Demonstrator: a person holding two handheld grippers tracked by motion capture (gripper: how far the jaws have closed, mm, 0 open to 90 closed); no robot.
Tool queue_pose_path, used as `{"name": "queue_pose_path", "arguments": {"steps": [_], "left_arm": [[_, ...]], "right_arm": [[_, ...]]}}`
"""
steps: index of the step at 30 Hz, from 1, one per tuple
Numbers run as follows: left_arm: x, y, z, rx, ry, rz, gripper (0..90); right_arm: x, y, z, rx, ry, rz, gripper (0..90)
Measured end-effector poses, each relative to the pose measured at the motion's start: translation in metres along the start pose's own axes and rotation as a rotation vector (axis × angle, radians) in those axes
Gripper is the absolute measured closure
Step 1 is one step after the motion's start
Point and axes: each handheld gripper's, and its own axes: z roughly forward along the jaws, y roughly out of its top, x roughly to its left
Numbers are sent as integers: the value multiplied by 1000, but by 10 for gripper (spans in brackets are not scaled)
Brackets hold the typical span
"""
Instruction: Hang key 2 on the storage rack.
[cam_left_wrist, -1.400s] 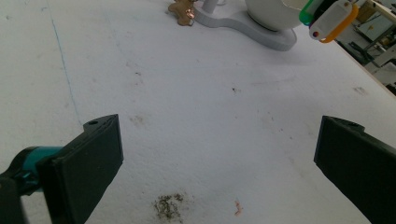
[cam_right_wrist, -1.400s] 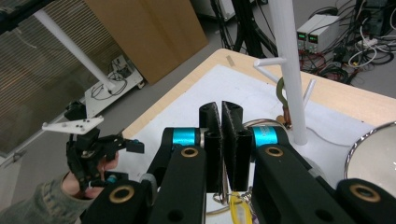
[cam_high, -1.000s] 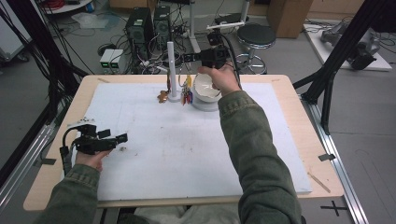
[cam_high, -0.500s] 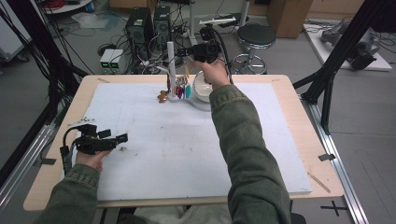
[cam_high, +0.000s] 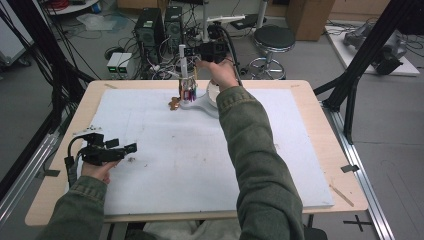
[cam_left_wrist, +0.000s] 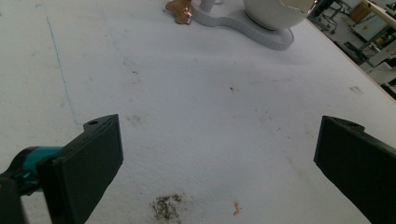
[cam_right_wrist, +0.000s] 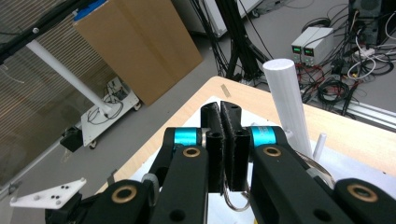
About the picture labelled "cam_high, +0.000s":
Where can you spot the large black computer tower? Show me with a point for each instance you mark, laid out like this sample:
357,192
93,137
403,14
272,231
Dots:
149,31

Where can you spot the thin wooden stick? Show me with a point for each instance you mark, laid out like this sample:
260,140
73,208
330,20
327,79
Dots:
341,195

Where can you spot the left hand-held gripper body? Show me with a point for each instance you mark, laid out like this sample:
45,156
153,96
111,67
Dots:
96,153

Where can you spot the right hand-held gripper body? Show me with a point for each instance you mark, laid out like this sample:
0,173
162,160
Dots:
215,50

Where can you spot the black round stool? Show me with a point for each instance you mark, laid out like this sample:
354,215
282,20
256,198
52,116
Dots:
274,38

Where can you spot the white platform with grey device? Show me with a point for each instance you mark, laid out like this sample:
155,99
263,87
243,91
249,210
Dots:
383,50

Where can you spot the black flat device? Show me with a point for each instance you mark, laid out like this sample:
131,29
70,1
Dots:
250,22

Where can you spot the white metal stand leg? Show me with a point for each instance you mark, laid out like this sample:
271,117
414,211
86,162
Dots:
205,10

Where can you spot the light wooden table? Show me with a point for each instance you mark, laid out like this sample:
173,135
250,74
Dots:
343,186

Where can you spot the bunch of colourful key tags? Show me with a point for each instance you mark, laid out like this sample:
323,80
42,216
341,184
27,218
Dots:
189,90

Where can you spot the white power supply box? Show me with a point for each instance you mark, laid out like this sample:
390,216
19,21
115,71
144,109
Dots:
126,65
114,63

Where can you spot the small black computer tower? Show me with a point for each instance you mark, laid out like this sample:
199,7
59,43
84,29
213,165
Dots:
174,26

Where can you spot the person's right hand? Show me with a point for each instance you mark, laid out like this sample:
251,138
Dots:
221,75

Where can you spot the person's light grey trousers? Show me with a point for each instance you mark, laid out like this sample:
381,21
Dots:
200,231

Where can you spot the brown cardboard box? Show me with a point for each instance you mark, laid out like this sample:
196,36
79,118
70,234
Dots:
310,18

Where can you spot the person's left hand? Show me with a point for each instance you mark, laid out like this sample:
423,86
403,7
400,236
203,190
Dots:
98,170

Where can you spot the aluminium rail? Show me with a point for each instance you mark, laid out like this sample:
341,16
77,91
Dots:
365,186

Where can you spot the white stand with post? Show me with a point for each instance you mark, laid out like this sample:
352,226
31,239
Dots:
200,105

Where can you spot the white foam mat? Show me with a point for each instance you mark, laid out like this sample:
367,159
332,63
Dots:
173,150

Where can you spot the black tape strip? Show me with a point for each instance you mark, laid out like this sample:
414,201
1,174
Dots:
350,168

